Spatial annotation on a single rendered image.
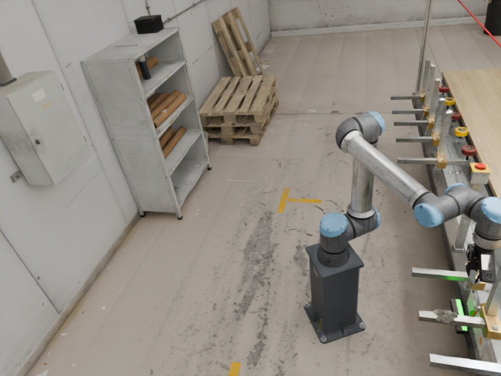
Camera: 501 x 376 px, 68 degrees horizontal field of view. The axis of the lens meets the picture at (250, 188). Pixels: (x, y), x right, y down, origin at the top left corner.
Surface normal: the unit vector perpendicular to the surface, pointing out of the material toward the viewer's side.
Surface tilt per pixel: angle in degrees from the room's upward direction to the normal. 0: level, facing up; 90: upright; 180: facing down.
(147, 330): 0
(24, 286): 90
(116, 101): 90
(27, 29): 90
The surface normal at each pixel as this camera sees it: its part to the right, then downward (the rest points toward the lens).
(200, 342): -0.13, -0.81
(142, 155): -0.25, 0.59
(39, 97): 0.96, 0.04
